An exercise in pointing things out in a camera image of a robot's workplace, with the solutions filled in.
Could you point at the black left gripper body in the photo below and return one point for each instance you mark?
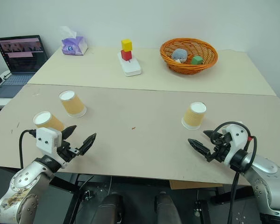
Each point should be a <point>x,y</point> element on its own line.
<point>66,151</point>

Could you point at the purple tissue box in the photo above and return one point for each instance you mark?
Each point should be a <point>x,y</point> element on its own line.
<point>74,45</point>

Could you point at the dark laptop computer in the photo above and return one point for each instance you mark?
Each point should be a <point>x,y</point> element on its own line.
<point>16,63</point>

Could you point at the black table frame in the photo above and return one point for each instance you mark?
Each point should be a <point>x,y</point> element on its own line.
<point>79,193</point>

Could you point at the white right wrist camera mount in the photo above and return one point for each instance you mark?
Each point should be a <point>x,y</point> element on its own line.
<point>235,137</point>

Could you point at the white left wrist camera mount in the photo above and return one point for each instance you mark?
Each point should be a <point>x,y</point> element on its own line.
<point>46,140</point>

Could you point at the yellow wooden cube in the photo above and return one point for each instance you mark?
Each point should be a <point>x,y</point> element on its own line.
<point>126,45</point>

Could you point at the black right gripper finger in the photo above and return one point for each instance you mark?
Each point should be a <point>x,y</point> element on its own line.
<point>208,133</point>
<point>199,145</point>

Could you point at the orange wicker basket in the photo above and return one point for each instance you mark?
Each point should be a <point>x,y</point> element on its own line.
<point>188,56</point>

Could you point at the brown cardboard sheet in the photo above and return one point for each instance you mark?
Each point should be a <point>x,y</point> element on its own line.
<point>191,184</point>

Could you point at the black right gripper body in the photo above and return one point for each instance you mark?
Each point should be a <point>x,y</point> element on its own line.
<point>220,149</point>

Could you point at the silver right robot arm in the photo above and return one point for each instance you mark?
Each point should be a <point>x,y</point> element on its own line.
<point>261,172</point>

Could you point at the brown ribbed paper cup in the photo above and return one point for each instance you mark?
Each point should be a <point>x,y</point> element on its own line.
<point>72,103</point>
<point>193,115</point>
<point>47,122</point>

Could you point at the white power strip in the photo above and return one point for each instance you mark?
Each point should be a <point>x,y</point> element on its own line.
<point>130,66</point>

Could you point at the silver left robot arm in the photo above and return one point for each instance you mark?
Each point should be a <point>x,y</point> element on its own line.
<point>23,184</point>

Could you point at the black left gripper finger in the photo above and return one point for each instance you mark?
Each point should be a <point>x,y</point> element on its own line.
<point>68,132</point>
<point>87,143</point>

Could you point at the dark rounded robot leg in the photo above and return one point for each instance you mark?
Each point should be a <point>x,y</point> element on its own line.
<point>109,208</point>
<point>166,207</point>

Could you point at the green wooden cube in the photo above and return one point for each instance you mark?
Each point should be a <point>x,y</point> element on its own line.
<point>197,60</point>

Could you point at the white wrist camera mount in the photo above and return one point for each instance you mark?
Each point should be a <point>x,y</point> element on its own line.
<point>235,137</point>
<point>46,140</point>

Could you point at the red wooden cube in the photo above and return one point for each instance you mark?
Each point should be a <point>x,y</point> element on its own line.
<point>126,55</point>

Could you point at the grey plush toy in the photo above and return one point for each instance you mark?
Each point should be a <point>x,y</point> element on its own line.
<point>180,56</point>

